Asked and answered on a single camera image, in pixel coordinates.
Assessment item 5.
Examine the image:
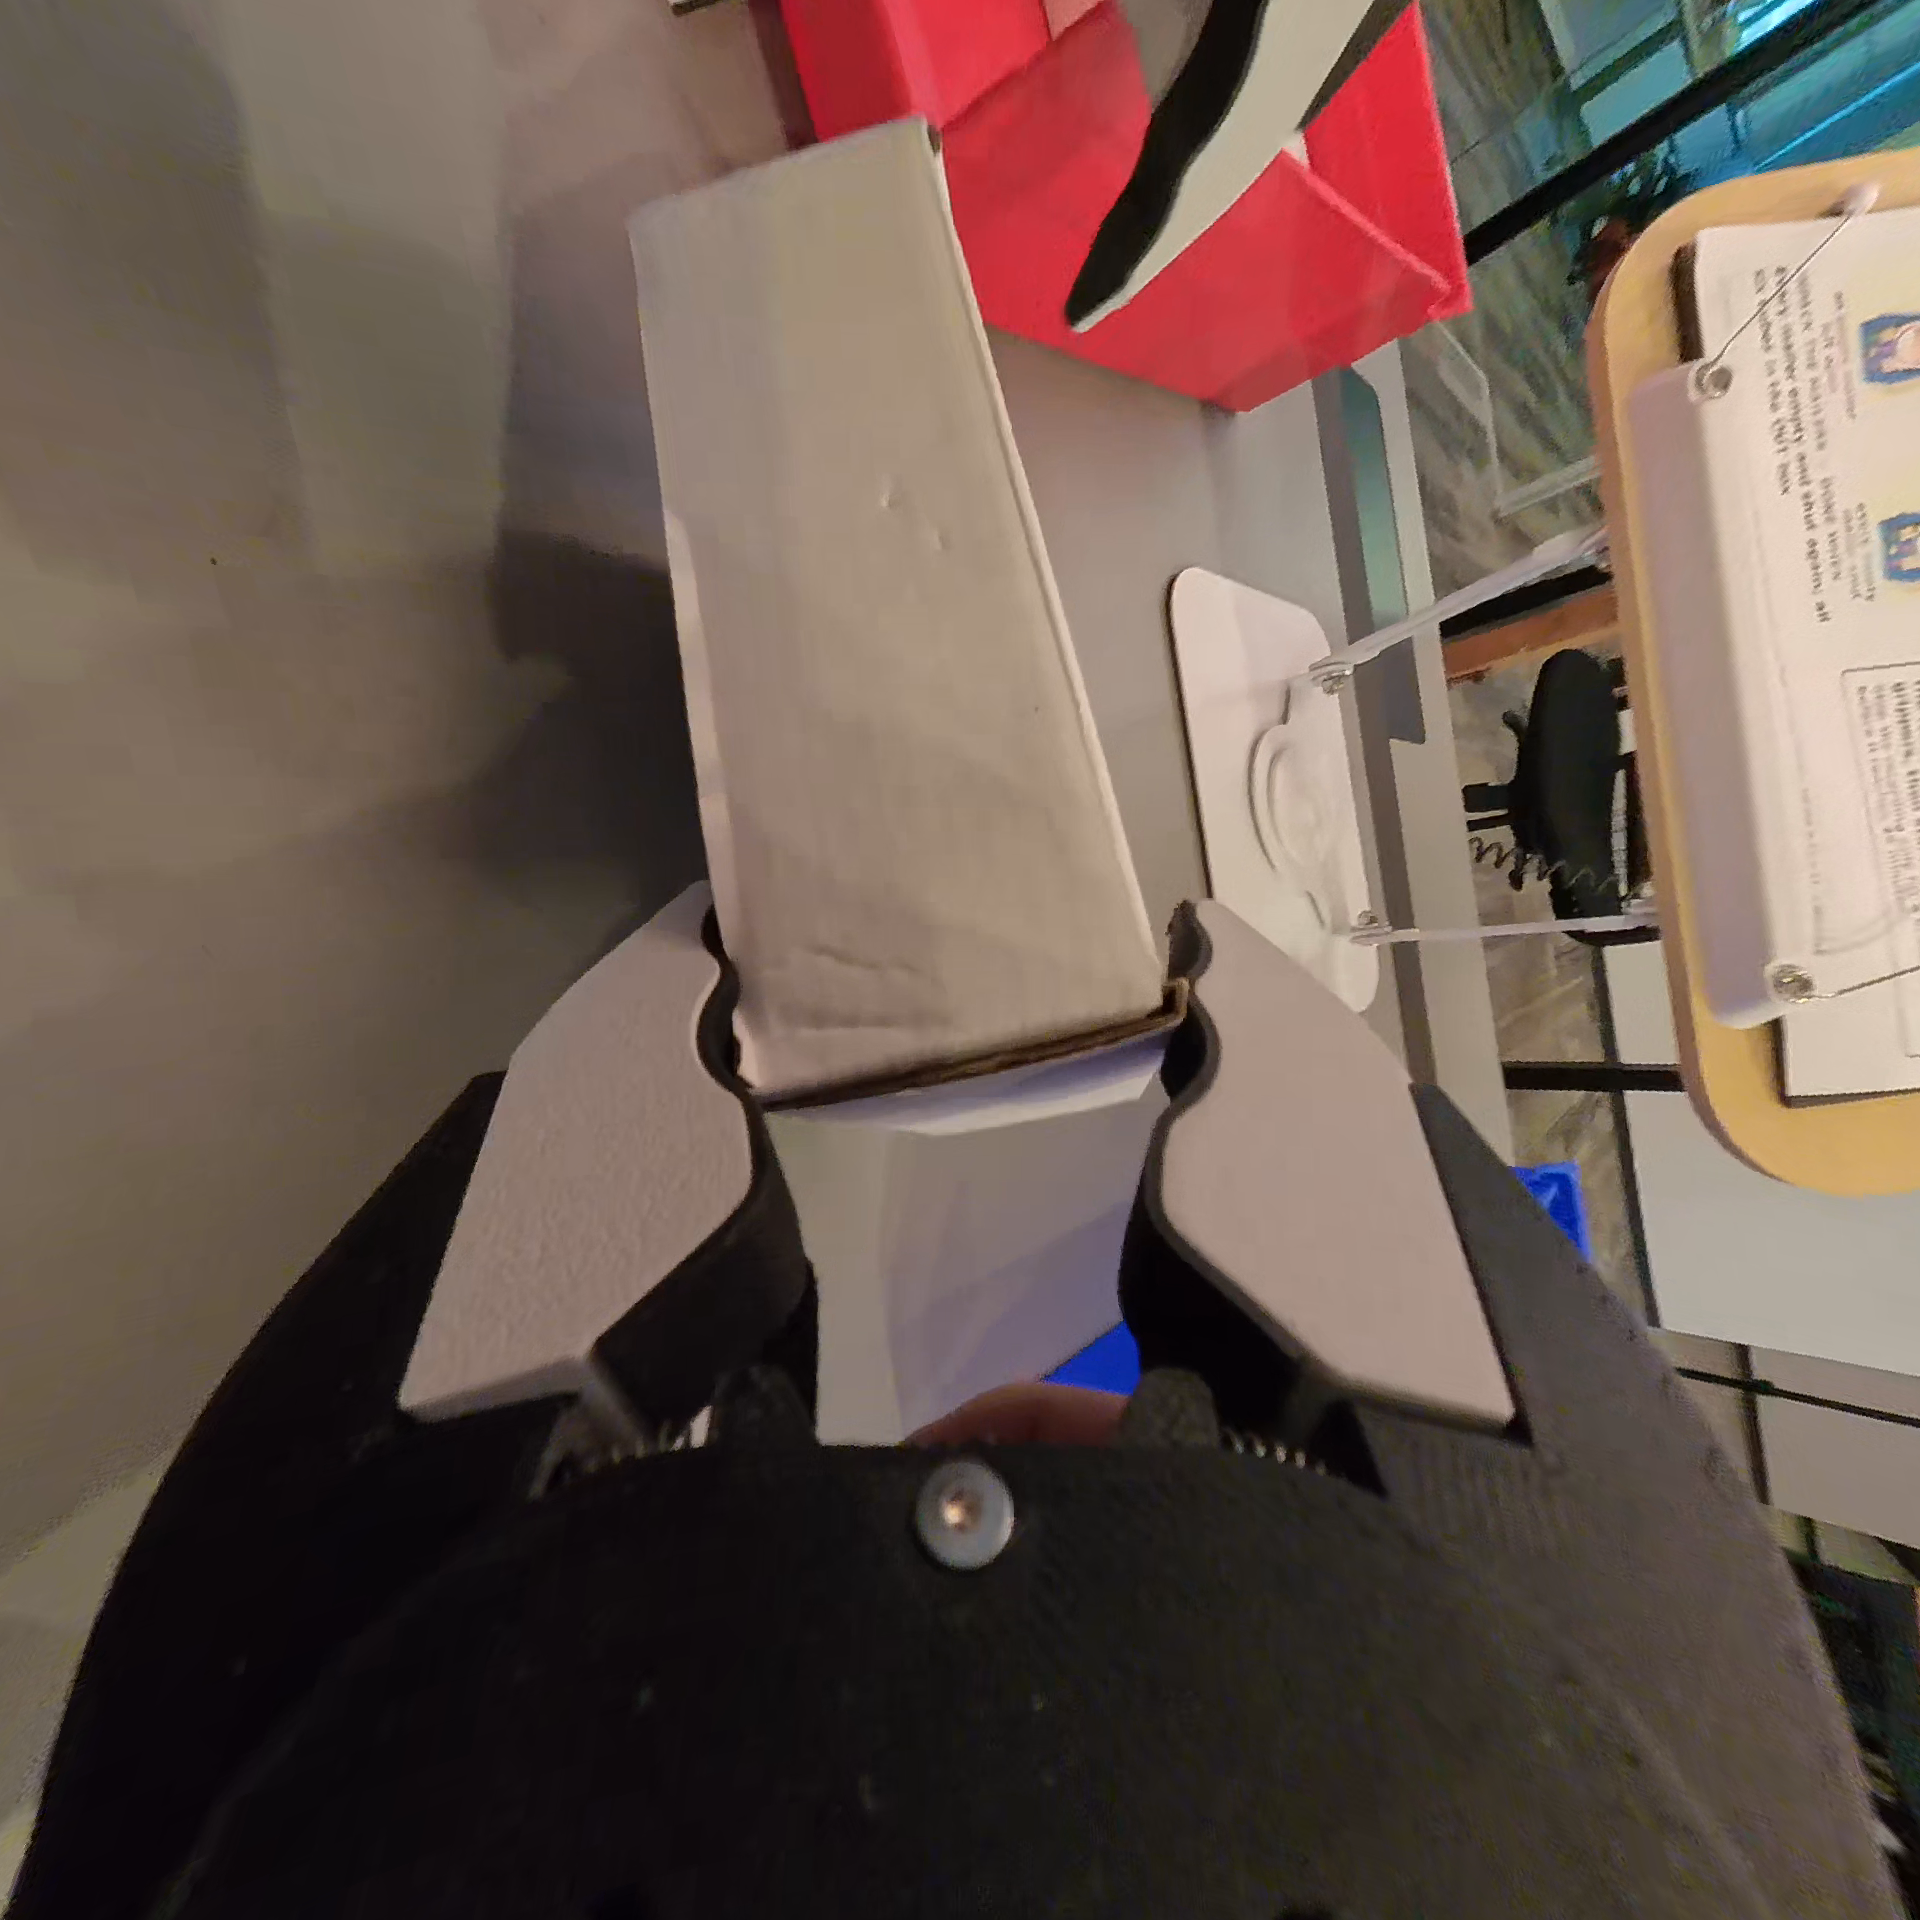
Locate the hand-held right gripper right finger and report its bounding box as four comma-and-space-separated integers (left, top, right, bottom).
1116, 896, 1521, 1444

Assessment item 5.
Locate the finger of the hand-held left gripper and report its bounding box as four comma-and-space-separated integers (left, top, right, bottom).
1066, 0, 1421, 334

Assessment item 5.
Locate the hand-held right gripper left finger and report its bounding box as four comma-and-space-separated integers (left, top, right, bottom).
396, 883, 823, 1432

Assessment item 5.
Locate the red plastic bin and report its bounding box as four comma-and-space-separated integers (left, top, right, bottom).
779, 0, 1474, 416

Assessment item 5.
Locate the blue plastic bin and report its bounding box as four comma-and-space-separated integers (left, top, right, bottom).
1046, 1160, 1594, 1396

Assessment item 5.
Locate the white cardboard box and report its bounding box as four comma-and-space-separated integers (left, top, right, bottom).
626, 116, 1194, 1449

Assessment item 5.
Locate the clear acrylic stand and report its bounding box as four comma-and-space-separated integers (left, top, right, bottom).
1251, 529, 1664, 962

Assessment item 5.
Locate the round wooden table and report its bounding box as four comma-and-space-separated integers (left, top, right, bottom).
1584, 147, 1920, 1197

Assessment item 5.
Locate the black office chair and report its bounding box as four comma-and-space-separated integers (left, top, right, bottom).
1464, 647, 1660, 942

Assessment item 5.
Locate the white sign holder bar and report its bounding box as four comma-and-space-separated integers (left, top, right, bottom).
1627, 360, 1810, 1030

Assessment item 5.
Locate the printed instruction sheet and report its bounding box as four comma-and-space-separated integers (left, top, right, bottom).
1671, 203, 1920, 1104

